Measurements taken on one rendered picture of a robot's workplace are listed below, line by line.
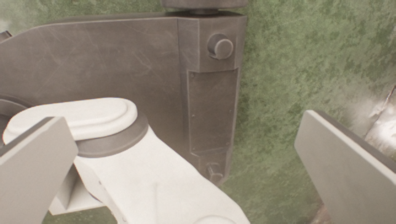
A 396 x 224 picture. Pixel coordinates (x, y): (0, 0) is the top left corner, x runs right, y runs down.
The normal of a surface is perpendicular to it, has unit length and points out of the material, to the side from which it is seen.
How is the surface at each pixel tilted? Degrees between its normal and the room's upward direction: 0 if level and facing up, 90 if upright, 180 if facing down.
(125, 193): 90
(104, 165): 90
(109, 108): 90
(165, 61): 0
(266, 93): 0
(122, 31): 0
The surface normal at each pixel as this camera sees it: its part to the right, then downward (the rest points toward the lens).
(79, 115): 0.00, -0.85
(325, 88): 0.23, 0.51
